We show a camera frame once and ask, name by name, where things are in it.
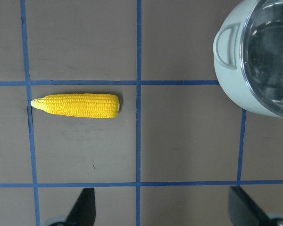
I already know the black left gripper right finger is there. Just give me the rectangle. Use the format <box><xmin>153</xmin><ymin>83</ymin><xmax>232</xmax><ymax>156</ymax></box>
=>
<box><xmin>228</xmin><ymin>186</ymin><xmax>270</xmax><ymax>226</ymax></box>

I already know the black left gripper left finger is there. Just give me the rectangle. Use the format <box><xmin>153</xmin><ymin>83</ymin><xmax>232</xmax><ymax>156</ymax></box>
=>
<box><xmin>65</xmin><ymin>188</ymin><xmax>95</xmax><ymax>226</ymax></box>

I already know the yellow corn cob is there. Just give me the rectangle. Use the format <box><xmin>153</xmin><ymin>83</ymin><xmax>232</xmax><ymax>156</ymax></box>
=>
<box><xmin>31</xmin><ymin>93</ymin><xmax>120</xmax><ymax>119</ymax></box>

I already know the white toy cooking pot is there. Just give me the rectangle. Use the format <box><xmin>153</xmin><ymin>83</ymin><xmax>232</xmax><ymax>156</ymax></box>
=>
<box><xmin>213</xmin><ymin>0</ymin><xmax>283</xmax><ymax>118</ymax></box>

